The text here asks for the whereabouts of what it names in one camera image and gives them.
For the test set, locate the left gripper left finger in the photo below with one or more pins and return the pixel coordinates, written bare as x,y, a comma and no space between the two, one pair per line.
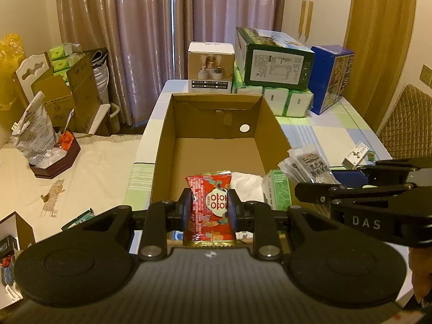
159,219

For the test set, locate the yellow plastic bag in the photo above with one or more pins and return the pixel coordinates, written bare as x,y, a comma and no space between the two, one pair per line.
12,55

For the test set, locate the green milk carton box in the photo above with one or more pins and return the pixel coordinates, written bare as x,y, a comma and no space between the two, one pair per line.
272,59

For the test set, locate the open cardboard box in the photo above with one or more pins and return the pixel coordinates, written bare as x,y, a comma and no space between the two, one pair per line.
215,132

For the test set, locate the dark red wooden tray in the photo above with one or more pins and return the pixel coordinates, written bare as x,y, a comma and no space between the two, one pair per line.
71,148

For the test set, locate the blue milk carton box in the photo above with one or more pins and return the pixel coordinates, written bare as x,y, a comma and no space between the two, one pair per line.
329,76

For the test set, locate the white humidifier product box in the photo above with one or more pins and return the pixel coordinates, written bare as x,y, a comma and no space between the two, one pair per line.
210,67

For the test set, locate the quilted brown chair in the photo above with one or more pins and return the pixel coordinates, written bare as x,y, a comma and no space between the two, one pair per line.
407,131

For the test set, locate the red snack packet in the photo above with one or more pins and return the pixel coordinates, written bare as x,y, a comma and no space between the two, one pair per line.
209,225

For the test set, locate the white crumpled bag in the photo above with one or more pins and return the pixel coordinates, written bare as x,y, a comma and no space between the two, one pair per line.
35,137

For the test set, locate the green tissue pack bundle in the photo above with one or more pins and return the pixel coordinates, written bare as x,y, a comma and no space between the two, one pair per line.
283,102

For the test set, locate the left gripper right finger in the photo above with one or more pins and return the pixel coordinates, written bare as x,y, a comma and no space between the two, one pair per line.
257,218

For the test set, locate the pink curtain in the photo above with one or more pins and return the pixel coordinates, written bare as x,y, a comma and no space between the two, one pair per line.
147,40

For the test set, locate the green candy wrapper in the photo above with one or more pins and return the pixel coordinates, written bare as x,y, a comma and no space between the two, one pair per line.
371,157

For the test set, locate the white ointment box with bird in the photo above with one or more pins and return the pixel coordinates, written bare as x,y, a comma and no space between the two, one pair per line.
356,155

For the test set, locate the brown cardboard carton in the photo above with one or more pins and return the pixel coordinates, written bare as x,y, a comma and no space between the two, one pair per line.
78,93

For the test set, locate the green medicine box in carton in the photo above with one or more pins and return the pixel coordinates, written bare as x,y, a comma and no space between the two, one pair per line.
276,190

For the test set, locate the white bucket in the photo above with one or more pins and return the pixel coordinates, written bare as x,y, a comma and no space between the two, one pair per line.
99,59

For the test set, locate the right hand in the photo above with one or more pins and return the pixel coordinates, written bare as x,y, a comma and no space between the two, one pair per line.
420,263

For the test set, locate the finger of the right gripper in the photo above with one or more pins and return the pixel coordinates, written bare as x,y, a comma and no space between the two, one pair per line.
324,193
416,171

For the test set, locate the wall power socket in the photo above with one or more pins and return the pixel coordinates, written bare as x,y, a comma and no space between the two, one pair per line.
426,75

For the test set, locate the white printed packet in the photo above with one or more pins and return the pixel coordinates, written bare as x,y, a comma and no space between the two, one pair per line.
305,164

